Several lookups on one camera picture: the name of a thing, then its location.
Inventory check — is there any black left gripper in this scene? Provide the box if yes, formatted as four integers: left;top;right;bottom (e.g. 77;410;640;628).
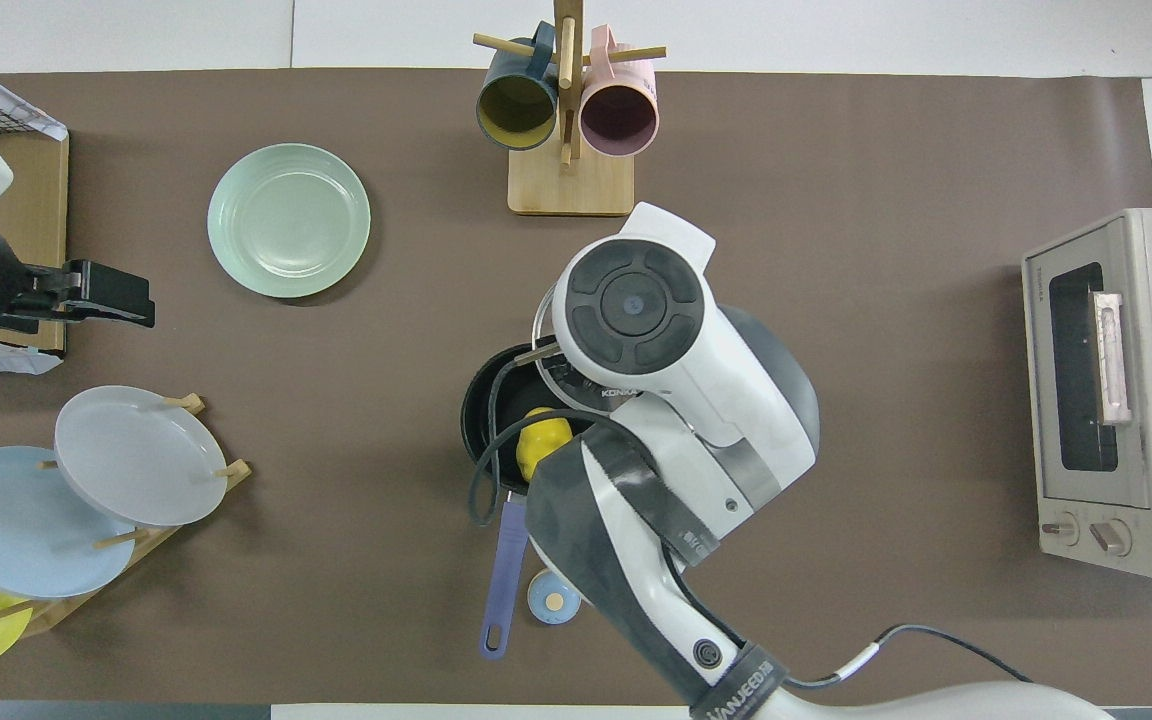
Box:
34;260;156;328

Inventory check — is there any glass lid purple knob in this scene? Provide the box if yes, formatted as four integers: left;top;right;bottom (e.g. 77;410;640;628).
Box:
533;283;657;411

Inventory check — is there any yellow potato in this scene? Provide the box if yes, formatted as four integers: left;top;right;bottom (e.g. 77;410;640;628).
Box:
516;407;574;483

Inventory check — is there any grey plate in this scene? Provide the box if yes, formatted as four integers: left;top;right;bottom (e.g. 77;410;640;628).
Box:
54;386;229;528

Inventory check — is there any pale green plate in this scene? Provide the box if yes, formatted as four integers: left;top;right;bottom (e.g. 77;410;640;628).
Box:
207;143;372;299

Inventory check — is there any wooden plate rack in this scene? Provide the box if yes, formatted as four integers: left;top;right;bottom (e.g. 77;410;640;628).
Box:
0;393;253;641

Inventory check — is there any light blue plate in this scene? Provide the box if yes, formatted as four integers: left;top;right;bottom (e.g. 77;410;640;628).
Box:
0;446;137;599

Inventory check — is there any wooden box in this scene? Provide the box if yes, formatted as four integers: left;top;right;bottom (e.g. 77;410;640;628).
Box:
0;75;70;356

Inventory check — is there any dark blue mug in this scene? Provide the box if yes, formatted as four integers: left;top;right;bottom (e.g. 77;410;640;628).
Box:
476;22;560;152

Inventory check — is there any wooden mug tree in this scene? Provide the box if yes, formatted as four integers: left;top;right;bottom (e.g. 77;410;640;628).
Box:
473;0;667;217

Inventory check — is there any small blue round cap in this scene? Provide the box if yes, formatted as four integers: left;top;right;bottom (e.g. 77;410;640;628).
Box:
527;568;582;627

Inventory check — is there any pink mug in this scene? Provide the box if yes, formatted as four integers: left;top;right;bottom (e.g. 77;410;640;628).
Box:
579;25;660;158

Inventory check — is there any brown table mat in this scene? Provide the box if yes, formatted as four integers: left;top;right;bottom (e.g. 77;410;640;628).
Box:
0;68;1152;706

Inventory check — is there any wire basket white liner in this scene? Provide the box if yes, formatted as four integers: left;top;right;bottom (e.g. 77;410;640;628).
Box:
0;50;69;143

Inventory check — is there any black pot purple handle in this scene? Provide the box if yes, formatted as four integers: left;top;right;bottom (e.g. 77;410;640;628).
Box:
461;343;587;661

